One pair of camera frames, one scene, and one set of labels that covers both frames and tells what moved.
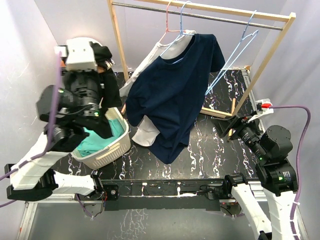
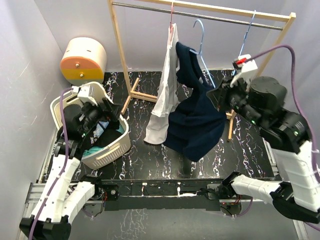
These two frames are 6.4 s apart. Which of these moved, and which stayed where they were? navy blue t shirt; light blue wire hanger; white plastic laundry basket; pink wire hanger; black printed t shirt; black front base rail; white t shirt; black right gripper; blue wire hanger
Moved: pink wire hanger; black printed t shirt; black right gripper; blue wire hanger; light blue wire hanger; navy blue t shirt; white t shirt
Stayed: black front base rail; white plastic laundry basket
